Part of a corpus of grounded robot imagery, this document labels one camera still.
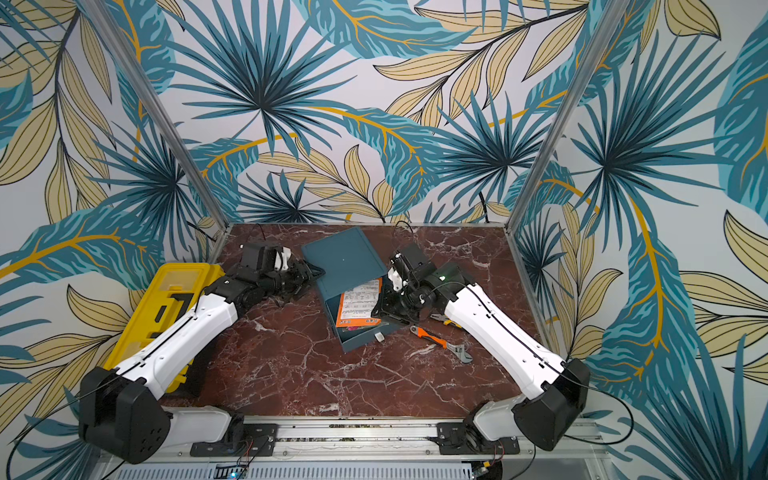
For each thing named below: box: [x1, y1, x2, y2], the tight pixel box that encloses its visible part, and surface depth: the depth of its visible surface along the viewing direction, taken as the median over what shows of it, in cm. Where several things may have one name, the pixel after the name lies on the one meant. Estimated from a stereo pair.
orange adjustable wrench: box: [410, 325, 473, 363], surface depth 91 cm
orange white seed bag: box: [336, 277, 383, 328], surface depth 78 cm
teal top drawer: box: [325, 293, 405, 353], surface depth 72 cm
